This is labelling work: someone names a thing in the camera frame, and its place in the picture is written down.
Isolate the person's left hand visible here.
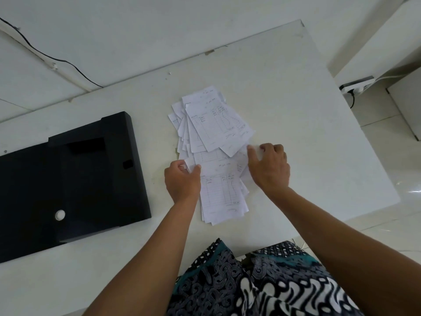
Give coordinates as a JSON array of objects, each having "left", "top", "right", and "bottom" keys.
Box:
[{"left": 164, "top": 159, "right": 202, "bottom": 205}]

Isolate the person's right hand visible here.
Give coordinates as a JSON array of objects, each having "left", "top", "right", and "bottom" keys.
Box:
[{"left": 247, "top": 143, "right": 291, "bottom": 194}]

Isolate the white form paper sheet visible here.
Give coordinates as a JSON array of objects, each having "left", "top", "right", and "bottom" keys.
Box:
[
  {"left": 184, "top": 157, "right": 249, "bottom": 226},
  {"left": 236, "top": 145, "right": 264, "bottom": 183}
]

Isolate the person's left forearm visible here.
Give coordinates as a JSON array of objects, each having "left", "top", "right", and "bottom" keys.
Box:
[{"left": 82, "top": 198, "right": 202, "bottom": 316}]

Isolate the person's right forearm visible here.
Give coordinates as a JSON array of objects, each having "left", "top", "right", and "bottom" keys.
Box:
[{"left": 263, "top": 186, "right": 421, "bottom": 316}]

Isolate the pile of white printed sheets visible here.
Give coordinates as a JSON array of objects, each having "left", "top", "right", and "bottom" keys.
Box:
[{"left": 168, "top": 86, "right": 256, "bottom": 226}]

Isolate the black box file folder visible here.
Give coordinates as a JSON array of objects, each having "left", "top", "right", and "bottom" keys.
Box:
[{"left": 0, "top": 111, "right": 152, "bottom": 264}]

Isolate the white power strip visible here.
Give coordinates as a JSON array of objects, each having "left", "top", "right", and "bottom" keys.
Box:
[{"left": 339, "top": 75, "right": 376, "bottom": 95}]

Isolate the black and white patterned clothing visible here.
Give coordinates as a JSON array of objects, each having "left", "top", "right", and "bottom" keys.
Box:
[{"left": 166, "top": 238, "right": 362, "bottom": 316}]

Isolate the thin black cable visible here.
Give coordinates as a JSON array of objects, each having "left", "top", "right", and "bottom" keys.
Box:
[{"left": 0, "top": 17, "right": 104, "bottom": 88}]

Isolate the white cable conduit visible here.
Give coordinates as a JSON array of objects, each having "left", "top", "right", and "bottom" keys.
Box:
[{"left": 0, "top": 21, "right": 91, "bottom": 93}]

